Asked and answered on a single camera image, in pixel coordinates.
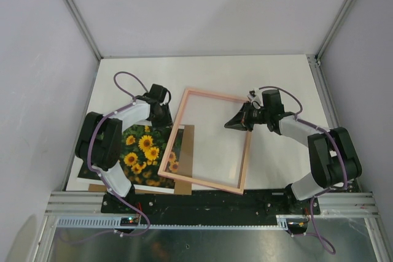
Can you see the grey slotted cable duct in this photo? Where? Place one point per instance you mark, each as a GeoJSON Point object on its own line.
{"type": "Point", "coordinates": [118, 223]}

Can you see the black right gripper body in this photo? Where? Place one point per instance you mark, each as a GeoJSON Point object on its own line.
{"type": "Point", "coordinates": [253, 116]}

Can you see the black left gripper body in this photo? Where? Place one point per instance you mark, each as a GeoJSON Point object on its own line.
{"type": "Point", "coordinates": [164, 118]}

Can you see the left aluminium corner post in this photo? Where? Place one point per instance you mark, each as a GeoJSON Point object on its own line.
{"type": "Point", "coordinates": [83, 28]}

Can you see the brown cardboard backing board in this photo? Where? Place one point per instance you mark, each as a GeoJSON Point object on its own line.
{"type": "Point", "coordinates": [185, 151]}

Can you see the right aluminium corner post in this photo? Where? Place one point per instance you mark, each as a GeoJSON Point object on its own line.
{"type": "Point", "coordinates": [334, 28]}

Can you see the pink wooden picture frame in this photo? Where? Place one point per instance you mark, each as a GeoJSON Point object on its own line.
{"type": "Point", "coordinates": [220, 155]}

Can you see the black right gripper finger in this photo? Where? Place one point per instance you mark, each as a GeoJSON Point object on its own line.
{"type": "Point", "coordinates": [239, 120]}
{"type": "Point", "coordinates": [236, 126]}

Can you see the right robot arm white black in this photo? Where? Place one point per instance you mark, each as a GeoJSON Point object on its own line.
{"type": "Point", "coordinates": [332, 156]}

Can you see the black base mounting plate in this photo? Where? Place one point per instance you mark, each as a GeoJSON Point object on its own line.
{"type": "Point", "coordinates": [214, 207]}

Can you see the aluminium front right rail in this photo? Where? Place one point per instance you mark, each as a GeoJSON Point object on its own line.
{"type": "Point", "coordinates": [348, 205]}

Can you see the sunflower photo print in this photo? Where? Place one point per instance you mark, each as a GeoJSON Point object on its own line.
{"type": "Point", "coordinates": [141, 153]}

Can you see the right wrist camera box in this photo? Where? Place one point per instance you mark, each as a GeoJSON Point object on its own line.
{"type": "Point", "coordinates": [255, 98]}

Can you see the aluminium corner post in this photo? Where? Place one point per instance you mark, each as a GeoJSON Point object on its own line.
{"type": "Point", "coordinates": [334, 28]}
{"type": "Point", "coordinates": [83, 28]}

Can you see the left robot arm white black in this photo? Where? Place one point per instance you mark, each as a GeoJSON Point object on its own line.
{"type": "Point", "coordinates": [100, 139]}

